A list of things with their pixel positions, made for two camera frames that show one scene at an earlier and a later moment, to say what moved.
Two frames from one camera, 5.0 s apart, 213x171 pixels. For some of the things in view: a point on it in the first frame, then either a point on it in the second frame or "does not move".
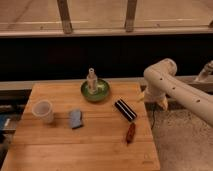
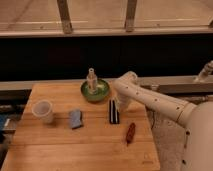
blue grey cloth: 76,118 does not move
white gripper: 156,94 to 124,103
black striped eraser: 129,114 to 114,115
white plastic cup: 43,110 does not move
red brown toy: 131,132 does not move
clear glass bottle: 92,82 does not move
